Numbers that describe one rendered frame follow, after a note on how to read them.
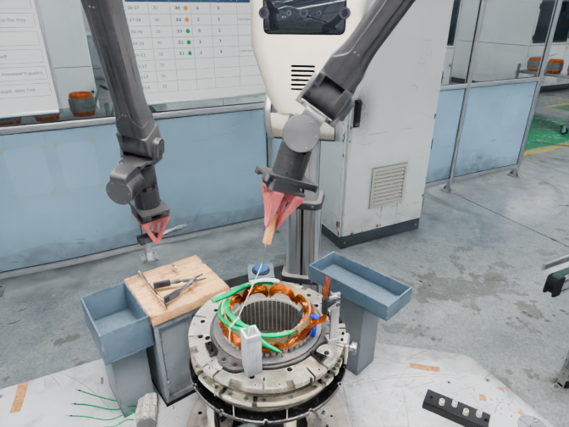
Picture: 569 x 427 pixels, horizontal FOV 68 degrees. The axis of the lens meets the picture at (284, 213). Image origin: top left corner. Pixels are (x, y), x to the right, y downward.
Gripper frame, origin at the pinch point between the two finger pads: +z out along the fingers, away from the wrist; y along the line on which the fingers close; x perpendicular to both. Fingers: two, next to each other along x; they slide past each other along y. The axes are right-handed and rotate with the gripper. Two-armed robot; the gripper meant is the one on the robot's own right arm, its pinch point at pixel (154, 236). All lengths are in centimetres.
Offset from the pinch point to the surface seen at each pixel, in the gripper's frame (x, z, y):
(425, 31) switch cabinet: 231, -17, -103
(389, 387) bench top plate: 40, 40, 46
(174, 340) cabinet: -4.0, 20.3, 14.6
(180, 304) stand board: -1.1, 10.8, 14.2
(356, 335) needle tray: 36, 26, 35
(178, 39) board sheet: 87, -16, -178
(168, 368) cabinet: -6.9, 27.9, 15.1
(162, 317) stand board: -6.0, 11.3, 15.0
